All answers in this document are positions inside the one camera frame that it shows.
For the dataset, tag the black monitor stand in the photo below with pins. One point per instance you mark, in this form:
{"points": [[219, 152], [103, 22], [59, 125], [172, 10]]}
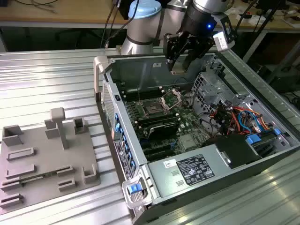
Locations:
{"points": [[269, 3]]}

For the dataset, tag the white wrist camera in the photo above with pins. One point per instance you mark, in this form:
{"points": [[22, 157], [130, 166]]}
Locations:
{"points": [[221, 43]]}

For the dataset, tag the blue case latch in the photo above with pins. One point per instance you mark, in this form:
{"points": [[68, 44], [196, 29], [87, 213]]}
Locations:
{"points": [[134, 189]]}

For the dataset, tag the small white box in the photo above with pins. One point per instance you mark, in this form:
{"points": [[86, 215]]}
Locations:
{"points": [[243, 17]]}

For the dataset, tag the green RAM stick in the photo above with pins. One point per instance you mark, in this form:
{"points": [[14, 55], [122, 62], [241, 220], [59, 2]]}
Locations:
{"points": [[161, 122], [39, 177]]}

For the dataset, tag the blue plastic clip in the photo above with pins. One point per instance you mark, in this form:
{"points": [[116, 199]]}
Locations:
{"points": [[276, 132]]}

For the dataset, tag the black plastic air shroud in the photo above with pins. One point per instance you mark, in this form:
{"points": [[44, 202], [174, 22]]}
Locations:
{"points": [[236, 146]]}

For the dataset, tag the blue disk carrier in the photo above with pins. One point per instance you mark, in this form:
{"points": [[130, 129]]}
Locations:
{"points": [[253, 140]]}

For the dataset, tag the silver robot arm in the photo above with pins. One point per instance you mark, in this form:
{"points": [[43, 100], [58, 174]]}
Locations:
{"points": [[143, 35]]}

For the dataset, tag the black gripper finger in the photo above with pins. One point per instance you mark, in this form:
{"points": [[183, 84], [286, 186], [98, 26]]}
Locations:
{"points": [[171, 50], [201, 47]]}

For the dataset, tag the silver chipset heatsink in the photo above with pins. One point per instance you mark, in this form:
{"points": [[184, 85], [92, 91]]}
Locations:
{"points": [[188, 141]]}

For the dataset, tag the grey power supply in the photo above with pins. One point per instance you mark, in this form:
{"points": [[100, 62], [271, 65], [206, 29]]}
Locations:
{"points": [[161, 178]]}

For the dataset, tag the grey PC case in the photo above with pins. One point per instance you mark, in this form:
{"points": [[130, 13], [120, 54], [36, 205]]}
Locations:
{"points": [[126, 72]]}

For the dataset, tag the white pink box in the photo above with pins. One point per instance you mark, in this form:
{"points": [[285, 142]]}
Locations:
{"points": [[291, 21]]}

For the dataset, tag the wooden desk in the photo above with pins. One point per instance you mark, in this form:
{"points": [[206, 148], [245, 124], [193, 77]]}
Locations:
{"points": [[70, 12]]}

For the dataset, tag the green motherboard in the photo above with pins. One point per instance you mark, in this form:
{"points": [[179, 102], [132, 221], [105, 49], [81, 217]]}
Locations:
{"points": [[194, 126]]}

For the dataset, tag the perforated metal drive cage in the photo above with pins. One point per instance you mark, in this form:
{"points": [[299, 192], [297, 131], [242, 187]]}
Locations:
{"points": [[212, 89]]}

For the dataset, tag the CPU socket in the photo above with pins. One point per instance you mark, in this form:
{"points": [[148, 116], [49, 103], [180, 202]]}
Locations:
{"points": [[152, 108]]}

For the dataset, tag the black graphics card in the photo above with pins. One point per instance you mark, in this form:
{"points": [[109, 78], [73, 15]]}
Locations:
{"points": [[164, 130]]}

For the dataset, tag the grey parts rack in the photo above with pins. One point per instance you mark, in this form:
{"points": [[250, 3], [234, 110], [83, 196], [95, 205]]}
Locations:
{"points": [[47, 150]]}

